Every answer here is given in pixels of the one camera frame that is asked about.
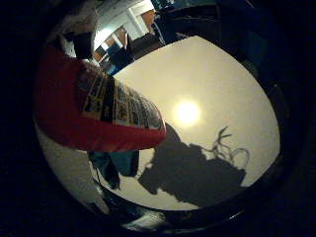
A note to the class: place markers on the wooden wall shelf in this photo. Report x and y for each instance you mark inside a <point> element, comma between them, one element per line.
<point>138,23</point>

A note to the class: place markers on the blue cloth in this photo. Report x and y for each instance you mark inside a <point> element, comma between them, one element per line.
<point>127,163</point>

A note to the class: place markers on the red spray bottle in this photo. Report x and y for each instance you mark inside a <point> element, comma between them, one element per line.
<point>65,108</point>

